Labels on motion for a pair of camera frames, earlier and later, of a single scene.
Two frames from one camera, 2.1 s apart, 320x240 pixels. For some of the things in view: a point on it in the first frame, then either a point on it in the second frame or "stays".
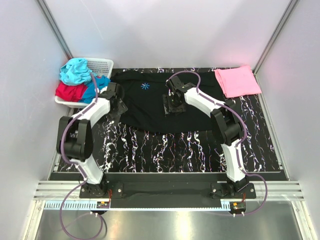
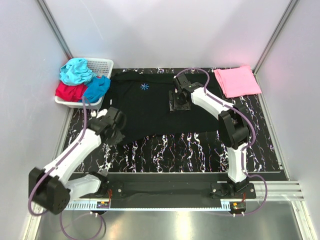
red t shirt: x=73 y=93 stays
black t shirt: x=143 y=93 stays
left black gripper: x=122 y=109 -> x=117 y=140
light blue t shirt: x=75 y=71 stays
